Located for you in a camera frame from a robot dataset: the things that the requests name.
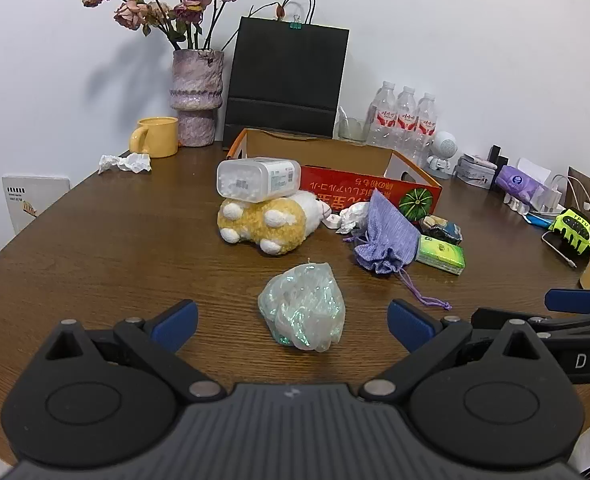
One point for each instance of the neon yellow gadget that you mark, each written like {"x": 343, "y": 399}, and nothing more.
{"x": 572, "y": 230}

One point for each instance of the clear cotton swab box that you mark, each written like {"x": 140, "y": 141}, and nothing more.
{"x": 255, "y": 177}

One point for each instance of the white tin box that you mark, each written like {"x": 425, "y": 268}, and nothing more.
{"x": 475, "y": 175}

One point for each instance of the purple tissue pack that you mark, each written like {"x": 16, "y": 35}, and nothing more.
{"x": 517, "y": 182}

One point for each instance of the orange cardboard box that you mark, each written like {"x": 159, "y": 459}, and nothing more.
{"x": 345, "y": 187}

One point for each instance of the white booklet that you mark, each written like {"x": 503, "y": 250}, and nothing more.
{"x": 35, "y": 200}

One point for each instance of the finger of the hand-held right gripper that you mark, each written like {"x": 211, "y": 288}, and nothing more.
{"x": 565, "y": 324}
{"x": 575, "y": 300}

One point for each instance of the clear glass cup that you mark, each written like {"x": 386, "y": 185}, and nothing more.
{"x": 352, "y": 130}

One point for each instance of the yellow mug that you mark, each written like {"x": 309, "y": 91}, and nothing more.
{"x": 157, "y": 137}

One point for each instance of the white robot figurine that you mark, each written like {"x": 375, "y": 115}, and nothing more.
{"x": 444, "y": 145}

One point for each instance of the iridescent plastic bag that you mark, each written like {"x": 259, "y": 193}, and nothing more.
{"x": 300, "y": 305}

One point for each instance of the clear water bottle red label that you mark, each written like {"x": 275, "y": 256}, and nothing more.
{"x": 426, "y": 127}
{"x": 406, "y": 122}
{"x": 382, "y": 120}

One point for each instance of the white tissue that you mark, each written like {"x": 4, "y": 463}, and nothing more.
{"x": 130, "y": 162}
{"x": 352, "y": 217}

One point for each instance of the green tissue packet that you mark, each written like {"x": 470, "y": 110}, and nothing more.
{"x": 440, "y": 255}

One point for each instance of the black paper bag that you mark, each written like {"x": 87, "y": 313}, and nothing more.
{"x": 285, "y": 70}

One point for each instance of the white charger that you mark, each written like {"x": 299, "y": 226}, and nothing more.
{"x": 551, "y": 198}

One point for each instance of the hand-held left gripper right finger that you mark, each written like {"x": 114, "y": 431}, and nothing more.
{"x": 410, "y": 325}

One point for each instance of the green binder clip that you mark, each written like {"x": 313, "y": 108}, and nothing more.
{"x": 295, "y": 23}

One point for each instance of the yellow and white plush toy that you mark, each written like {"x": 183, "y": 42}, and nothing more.
{"x": 270, "y": 220}

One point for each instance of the purple textured ceramic vase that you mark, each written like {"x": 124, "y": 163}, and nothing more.
{"x": 197, "y": 90}

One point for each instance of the dark blue snack packet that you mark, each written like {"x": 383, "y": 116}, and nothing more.
{"x": 449, "y": 232}

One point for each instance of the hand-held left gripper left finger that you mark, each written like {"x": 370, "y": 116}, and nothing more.
{"x": 177, "y": 322}

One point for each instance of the small black box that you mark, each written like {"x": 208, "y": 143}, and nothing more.
{"x": 495, "y": 155}

